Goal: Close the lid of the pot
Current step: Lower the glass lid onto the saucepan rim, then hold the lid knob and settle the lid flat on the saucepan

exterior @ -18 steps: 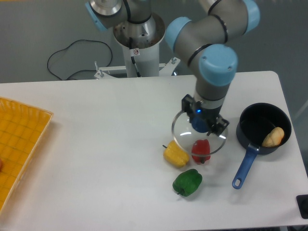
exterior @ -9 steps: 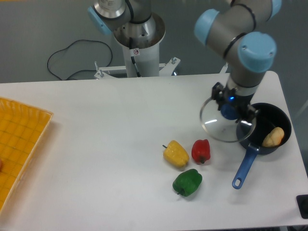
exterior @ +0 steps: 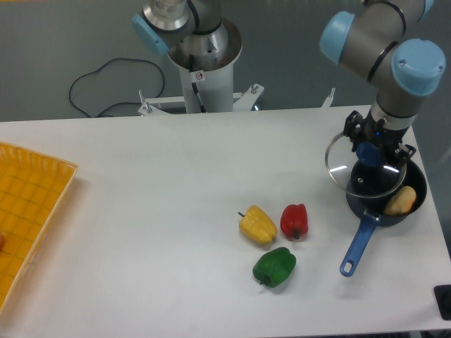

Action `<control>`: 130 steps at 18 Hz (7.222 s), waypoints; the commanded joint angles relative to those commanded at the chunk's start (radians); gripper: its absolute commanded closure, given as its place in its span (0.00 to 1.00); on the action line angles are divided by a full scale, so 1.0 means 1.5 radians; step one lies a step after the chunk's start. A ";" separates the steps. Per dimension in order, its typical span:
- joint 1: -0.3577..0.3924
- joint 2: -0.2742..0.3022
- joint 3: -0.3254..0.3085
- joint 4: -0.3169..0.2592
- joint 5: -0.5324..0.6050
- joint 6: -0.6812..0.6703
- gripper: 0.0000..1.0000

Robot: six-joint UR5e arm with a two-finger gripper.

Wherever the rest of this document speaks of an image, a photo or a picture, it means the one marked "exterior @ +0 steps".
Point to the dark blue saucepan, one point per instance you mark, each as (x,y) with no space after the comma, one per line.
(370,213)

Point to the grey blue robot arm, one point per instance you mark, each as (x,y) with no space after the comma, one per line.
(371,45)

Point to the yellow woven basket tray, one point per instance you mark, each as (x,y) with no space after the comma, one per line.
(33,186)

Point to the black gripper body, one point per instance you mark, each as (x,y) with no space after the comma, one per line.
(376,139)

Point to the green bell pepper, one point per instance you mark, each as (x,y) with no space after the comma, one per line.
(274,267)

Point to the beige toy bread piece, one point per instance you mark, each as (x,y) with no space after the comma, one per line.
(401,203)

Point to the yellow bell pepper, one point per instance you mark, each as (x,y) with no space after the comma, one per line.
(257,226)

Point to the glass lid blue knob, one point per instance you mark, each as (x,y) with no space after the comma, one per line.
(361,172)

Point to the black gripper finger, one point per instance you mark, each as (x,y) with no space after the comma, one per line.
(399,154)
(353,129)

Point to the red bell pepper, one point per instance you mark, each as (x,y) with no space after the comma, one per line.
(294,221)

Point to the black device at table edge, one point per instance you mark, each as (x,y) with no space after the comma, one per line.
(442,295)

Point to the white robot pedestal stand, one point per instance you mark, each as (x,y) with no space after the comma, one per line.
(206,67)

